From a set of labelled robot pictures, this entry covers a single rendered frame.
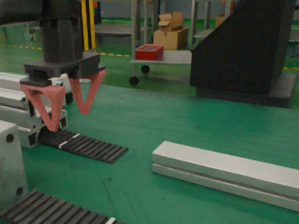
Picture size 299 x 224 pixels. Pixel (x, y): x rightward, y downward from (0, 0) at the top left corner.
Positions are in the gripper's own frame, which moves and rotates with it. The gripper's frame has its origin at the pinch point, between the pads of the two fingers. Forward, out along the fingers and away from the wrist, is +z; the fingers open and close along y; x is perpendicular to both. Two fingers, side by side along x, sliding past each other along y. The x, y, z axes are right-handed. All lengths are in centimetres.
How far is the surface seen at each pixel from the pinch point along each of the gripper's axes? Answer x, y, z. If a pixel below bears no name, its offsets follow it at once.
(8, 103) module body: -7.5, 5.0, -2.6
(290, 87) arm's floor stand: 26, -47, 5
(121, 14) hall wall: -433, -737, 66
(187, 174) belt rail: 20.2, 1.8, 3.5
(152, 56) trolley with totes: -117, -268, 52
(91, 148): 4.4, 0.7, 4.2
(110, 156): 8.2, 1.1, 4.3
